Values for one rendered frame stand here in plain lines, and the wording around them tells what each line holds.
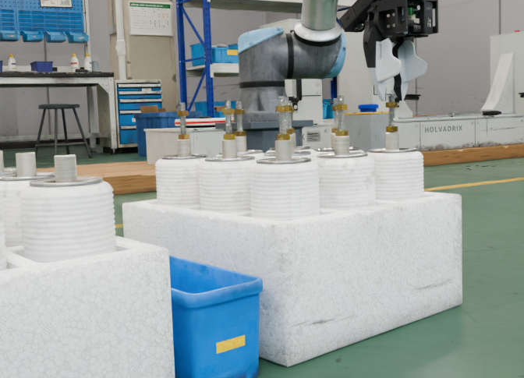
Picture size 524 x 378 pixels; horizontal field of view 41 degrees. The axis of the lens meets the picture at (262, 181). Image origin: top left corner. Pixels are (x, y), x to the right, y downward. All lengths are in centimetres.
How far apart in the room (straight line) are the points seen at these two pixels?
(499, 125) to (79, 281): 401
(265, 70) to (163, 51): 601
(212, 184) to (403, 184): 29
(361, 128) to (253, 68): 47
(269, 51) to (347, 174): 79
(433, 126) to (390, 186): 306
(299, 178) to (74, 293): 35
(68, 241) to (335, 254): 37
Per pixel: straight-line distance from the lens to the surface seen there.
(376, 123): 134
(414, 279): 106
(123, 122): 666
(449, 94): 798
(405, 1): 107
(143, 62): 761
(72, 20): 724
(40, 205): 73
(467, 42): 783
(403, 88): 114
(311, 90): 365
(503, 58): 496
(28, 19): 714
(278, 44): 174
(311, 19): 171
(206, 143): 327
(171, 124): 571
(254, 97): 172
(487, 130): 447
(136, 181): 305
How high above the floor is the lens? 32
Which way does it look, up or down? 5 degrees down
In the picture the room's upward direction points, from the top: 2 degrees counter-clockwise
